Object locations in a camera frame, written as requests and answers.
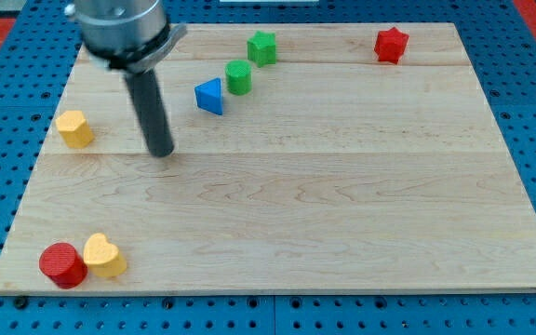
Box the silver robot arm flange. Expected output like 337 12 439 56
64 0 187 74

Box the green circle block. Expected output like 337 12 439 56
225 60 252 96

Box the yellow heart block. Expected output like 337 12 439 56
83 233 127 278

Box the red circle block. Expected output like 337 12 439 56
38 242 87 289

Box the wooden board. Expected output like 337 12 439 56
0 23 536 297

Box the blue triangle block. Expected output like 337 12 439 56
194 78 223 115

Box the green star block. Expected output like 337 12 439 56
247 31 276 68

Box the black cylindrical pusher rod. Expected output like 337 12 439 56
124 70 174 157

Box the red star block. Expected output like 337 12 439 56
374 27 409 64

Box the yellow hexagon block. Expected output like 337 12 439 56
55 110 95 149

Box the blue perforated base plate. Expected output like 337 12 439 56
0 0 536 334

